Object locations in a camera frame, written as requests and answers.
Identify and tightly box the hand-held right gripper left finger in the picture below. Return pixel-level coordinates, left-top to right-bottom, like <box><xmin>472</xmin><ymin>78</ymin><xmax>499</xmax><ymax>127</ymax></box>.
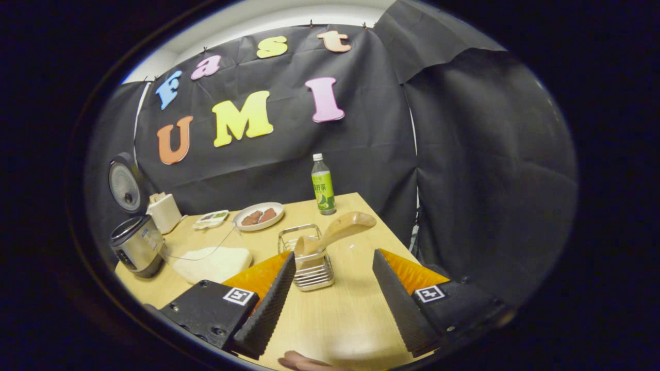
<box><xmin>160</xmin><ymin>251</ymin><xmax>297</xmax><ymax>360</ymax></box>

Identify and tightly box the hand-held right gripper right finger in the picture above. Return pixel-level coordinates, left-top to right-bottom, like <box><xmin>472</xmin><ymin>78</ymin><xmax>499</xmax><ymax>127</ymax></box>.
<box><xmin>372</xmin><ymin>248</ymin><xmax>516</xmax><ymax>358</ymax></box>

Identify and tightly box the clear wire chopstick holder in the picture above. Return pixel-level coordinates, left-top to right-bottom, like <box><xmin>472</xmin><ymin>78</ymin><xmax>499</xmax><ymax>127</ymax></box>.
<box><xmin>277</xmin><ymin>223</ymin><xmax>336</xmax><ymax>292</ymax></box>

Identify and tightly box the wooden spoon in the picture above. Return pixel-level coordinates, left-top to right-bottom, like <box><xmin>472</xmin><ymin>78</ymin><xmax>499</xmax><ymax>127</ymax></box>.
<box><xmin>294</xmin><ymin>211</ymin><xmax>377</xmax><ymax>258</ymax></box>

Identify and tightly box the black and silver rice cooker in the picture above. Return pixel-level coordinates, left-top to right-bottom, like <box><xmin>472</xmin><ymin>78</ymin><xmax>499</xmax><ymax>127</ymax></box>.
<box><xmin>107</xmin><ymin>152</ymin><xmax>167</xmax><ymax>279</ymax></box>

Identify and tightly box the white round plate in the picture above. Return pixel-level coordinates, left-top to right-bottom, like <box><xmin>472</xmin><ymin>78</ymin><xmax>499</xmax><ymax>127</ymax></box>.
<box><xmin>233</xmin><ymin>201</ymin><xmax>285</xmax><ymax>232</ymax></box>

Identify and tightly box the white divided condiment tray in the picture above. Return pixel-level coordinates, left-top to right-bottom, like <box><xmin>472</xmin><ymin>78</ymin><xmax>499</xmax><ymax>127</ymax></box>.
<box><xmin>192</xmin><ymin>210</ymin><xmax>230</xmax><ymax>230</ymax></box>

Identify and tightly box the green tea bottle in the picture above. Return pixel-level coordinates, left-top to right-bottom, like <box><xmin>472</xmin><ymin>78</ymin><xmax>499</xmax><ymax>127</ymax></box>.
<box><xmin>311</xmin><ymin>153</ymin><xmax>337</xmax><ymax>215</ymax></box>

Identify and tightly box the white toaster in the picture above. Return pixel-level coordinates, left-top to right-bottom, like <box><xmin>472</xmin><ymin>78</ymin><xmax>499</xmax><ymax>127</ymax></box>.
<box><xmin>146</xmin><ymin>193</ymin><xmax>183</xmax><ymax>235</ymax></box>

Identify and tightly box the black backdrop cloth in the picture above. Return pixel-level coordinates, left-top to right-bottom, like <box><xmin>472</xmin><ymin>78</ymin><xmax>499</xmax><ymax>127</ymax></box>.
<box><xmin>85</xmin><ymin>0</ymin><xmax>578</xmax><ymax>310</ymax></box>

